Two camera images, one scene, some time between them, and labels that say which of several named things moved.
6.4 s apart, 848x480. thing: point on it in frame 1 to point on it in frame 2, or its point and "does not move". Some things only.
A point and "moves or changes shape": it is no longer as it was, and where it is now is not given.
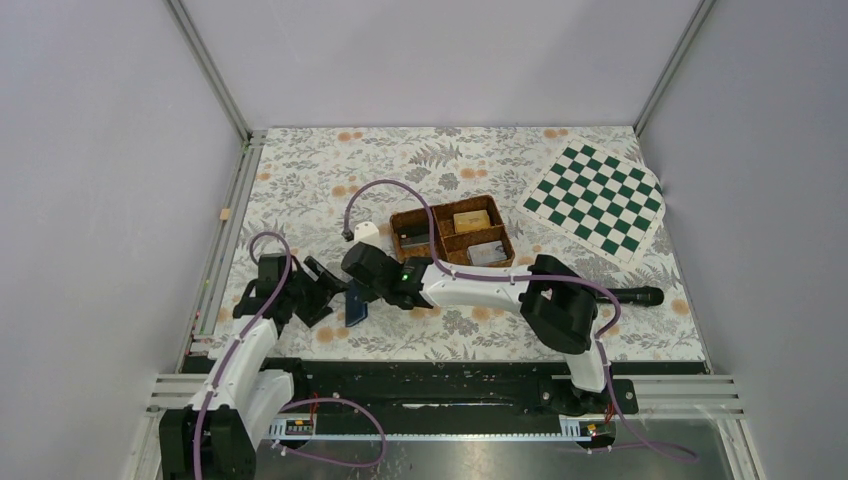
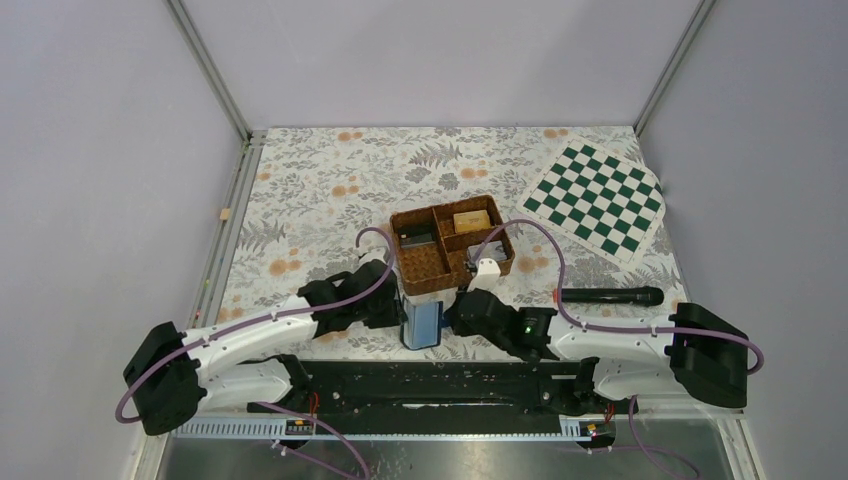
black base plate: [405, 388] does not move
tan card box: [471, 221] does not move
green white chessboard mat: [599, 200] does not move
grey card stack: [486, 253] does not move
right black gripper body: [375, 292] to [461, 325]
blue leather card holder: [356, 309] moves or changes shape
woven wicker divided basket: [468, 233] does not move
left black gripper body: [304, 286] to [385, 313]
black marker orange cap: [645, 295] does not move
